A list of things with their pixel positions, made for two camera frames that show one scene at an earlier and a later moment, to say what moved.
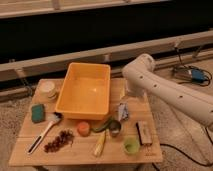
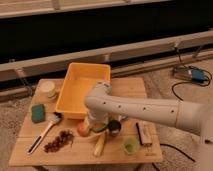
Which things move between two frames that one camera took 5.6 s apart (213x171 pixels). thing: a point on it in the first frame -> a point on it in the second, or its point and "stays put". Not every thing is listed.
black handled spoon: [53, 118] stays put
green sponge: [38, 113] stays put
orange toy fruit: [83, 129] stays put
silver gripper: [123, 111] -> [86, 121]
